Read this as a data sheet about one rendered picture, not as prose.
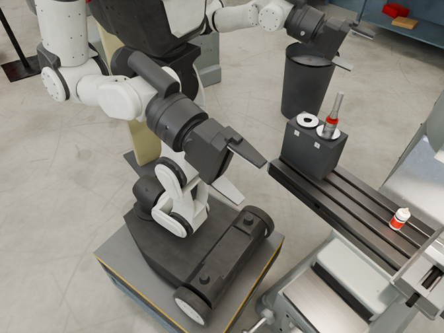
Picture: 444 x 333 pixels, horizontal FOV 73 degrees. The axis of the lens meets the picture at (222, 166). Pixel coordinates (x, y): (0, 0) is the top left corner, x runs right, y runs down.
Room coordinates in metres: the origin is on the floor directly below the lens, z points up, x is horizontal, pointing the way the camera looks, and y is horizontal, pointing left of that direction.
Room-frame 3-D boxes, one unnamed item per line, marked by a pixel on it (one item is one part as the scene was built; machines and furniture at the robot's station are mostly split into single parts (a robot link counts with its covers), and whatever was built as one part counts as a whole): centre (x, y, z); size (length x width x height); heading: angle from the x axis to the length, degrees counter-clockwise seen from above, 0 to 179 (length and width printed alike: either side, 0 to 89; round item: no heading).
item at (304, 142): (0.95, -0.38, 1.00); 0.22 x 0.12 x 0.20; 42
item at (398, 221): (0.61, -0.64, 0.96); 0.04 x 0.04 x 0.11
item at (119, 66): (0.85, 0.21, 1.41); 0.28 x 0.13 x 0.18; 55
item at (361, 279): (0.59, -0.64, 0.76); 0.50 x 0.35 x 0.12; 128
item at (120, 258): (0.82, 0.17, 0.20); 0.78 x 0.68 x 0.40; 55
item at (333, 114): (0.92, -0.42, 1.22); 0.03 x 0.03 x 0.11
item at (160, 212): (0.84, 0.19, 0.68); 0.21 x 0.20 x 0.13; 55
